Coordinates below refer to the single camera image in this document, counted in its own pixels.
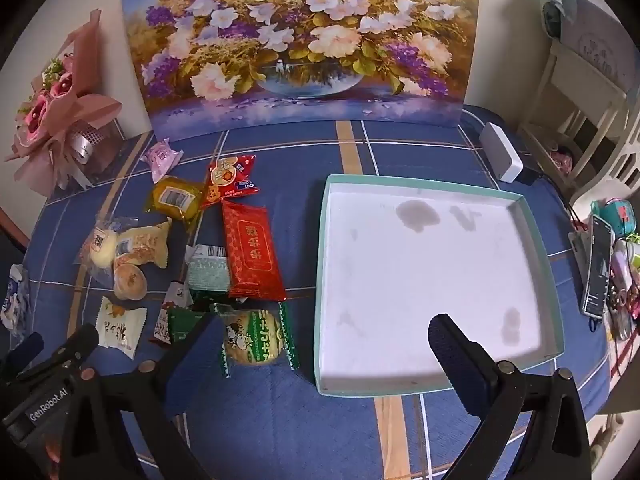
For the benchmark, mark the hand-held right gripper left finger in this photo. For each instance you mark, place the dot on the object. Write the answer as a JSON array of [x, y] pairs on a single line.
[[195, 355]]

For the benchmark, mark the grey white bag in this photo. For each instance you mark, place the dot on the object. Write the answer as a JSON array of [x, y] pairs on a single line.
[[597, 42]]

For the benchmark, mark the red candy-shaped snack packet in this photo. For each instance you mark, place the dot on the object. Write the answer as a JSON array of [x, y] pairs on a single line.
[[227, 180]]

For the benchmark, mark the smartphone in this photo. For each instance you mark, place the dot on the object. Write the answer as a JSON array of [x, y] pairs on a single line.
[[597, 265]]

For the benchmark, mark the white snack packet black print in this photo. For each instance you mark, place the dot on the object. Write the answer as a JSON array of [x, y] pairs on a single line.
[[117, 327]]

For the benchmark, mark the white power adapter box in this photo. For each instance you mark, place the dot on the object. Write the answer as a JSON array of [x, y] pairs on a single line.
[[500, 152]]

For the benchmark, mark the yellow snack packet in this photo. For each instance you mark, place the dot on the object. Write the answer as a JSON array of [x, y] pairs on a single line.
[[175, 197]]

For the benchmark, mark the flower painting poster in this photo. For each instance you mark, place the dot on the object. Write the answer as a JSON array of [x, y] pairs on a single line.
[[300, 35]]

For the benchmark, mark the teal white shallow box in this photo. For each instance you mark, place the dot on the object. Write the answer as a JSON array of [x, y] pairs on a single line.
[[425, 260]]

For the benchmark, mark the green packet round biscuit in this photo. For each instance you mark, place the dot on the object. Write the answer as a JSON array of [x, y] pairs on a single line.
[[255, 337]]

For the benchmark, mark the dark red small snack packet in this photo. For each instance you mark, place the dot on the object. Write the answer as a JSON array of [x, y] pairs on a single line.
[[167, 312]]

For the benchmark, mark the clear packet brown round pastry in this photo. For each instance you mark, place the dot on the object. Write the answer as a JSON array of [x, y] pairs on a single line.
[[130, 281]]

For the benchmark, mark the brown wooden furniture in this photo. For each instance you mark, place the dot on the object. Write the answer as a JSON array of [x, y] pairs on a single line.
[[10, 230]]

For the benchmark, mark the white blue packet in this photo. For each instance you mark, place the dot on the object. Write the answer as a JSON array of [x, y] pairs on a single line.
[[12, 292]]

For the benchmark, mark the pale green snack packet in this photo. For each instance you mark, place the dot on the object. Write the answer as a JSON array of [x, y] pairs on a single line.
[[207, 267]]

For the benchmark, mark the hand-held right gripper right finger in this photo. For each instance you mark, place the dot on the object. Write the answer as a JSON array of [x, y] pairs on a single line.
[[452, 357]]

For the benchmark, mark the white phone stand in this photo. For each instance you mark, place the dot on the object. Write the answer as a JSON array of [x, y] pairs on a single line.
[[577, 250]]

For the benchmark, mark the blue plaid tablecloth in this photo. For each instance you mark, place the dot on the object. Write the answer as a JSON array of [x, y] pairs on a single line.
[[300, 160]]

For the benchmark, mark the pink snack packet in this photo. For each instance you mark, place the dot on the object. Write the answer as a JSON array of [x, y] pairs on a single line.
[[161, 157]]

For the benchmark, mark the black plug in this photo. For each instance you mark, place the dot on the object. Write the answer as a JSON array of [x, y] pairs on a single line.
[[527, 175]]

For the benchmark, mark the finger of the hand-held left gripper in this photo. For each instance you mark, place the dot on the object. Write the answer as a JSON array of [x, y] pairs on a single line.
[[75, 350], [27, 349]]

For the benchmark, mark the beige pastry packet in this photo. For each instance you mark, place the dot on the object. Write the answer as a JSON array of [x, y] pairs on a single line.
[[145, 242]]

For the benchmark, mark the cream shelf rack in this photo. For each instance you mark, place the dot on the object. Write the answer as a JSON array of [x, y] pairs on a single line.
[[575, 110]]

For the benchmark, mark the pink flower bouquet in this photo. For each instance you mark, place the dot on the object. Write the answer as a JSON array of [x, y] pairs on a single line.
[[55, 95]]

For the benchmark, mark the red rectangular snack packet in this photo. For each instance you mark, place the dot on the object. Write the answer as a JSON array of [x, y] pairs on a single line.
[[250, 250]]

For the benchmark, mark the teal toy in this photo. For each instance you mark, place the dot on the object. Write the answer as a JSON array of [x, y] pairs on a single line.
[[612, 210]]

